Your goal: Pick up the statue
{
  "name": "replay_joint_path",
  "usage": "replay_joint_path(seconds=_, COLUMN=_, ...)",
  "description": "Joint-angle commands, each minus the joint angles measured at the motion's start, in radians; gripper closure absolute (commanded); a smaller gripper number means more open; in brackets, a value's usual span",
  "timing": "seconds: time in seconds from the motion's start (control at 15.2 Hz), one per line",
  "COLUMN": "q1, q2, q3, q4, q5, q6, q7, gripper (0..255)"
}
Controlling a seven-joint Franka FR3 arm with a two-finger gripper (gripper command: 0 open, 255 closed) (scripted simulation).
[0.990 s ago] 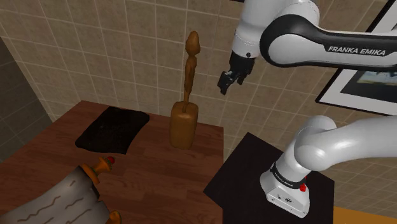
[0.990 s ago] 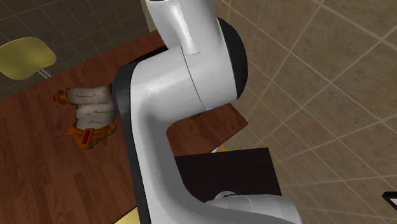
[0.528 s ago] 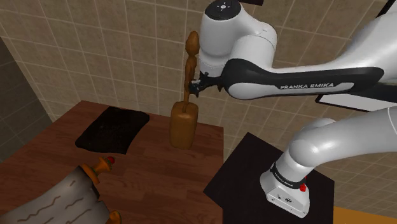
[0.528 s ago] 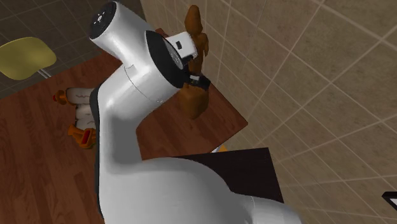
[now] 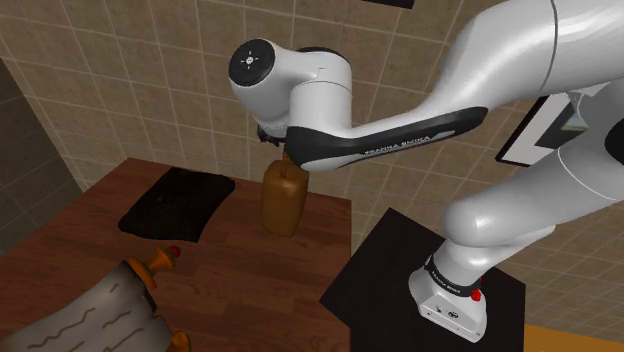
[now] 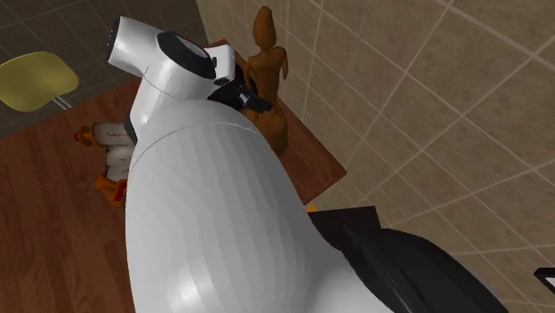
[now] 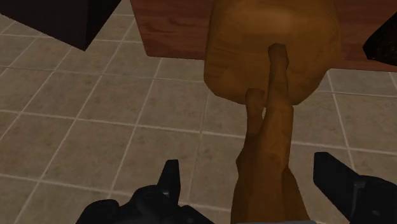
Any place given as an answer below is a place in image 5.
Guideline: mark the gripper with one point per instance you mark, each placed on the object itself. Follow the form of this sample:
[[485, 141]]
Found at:
[[269, 135]]

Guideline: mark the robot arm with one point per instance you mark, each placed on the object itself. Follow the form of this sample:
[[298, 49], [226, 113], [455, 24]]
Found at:
[[507, 53]]

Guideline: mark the orange-brown jug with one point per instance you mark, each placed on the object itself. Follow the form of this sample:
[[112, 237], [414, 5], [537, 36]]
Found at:
[[282, 204]]

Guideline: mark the black cloth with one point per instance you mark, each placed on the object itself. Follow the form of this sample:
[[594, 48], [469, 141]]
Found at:
[[175, 204]]

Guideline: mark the brown wooden table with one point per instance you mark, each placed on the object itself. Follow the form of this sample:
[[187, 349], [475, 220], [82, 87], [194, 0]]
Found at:
[[253, 282]]

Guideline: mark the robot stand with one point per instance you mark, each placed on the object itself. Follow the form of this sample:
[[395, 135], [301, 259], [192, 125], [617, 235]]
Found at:
[[380, 287]]

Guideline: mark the black-framed wall picture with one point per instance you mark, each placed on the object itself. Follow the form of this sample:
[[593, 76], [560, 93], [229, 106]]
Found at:
[[551, 132]]

